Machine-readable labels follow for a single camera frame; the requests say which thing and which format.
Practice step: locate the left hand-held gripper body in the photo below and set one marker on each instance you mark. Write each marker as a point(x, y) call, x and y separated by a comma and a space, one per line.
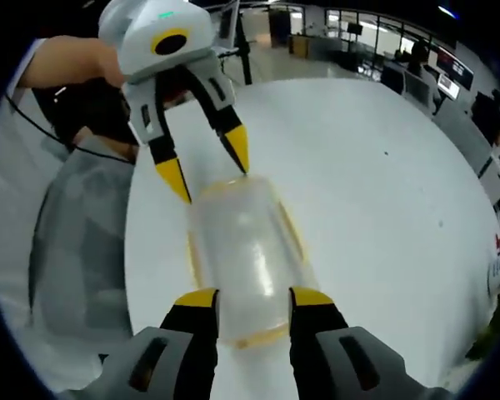
point(158, 37)

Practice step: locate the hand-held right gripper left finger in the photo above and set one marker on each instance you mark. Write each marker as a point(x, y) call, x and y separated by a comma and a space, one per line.
point(166, 354)

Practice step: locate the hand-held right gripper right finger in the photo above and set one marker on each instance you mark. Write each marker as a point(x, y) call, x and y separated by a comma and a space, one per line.
point(337, 354)

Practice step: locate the clear box with yellow buckle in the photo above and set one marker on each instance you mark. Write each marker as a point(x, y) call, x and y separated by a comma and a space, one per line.
point(250, 250)

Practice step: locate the brown cabinet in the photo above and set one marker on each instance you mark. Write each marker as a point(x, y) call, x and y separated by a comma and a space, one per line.
point(298, 45)

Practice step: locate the green potted plant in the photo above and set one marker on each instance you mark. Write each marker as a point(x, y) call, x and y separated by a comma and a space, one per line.
point(496, 329)

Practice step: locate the wall monitor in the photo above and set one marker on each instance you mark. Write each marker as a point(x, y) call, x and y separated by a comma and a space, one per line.
point(454, 71)

